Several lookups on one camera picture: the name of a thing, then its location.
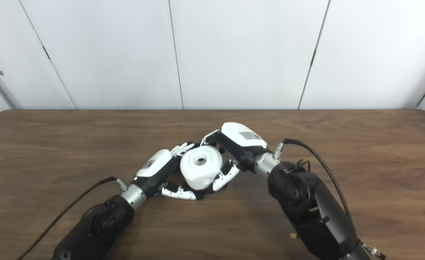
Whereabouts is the round white plastic piece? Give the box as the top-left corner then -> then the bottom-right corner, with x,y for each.
180,145 -> 223,191

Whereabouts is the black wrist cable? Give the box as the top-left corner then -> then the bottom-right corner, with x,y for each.
275,138 -> 352,219
17,176 -> 128,260

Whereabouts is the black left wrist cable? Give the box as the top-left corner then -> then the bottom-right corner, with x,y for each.
17,176 -> 128,260

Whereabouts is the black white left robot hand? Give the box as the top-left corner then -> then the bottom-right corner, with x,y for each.
131,142 -> 204,201

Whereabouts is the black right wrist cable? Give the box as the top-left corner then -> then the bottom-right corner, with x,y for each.
275,138 -> 352,219

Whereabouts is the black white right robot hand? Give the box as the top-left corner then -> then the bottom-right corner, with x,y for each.
200,122 -> 273,192

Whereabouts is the black flanged holder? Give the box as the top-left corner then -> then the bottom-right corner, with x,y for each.
194,186 -> 216,200

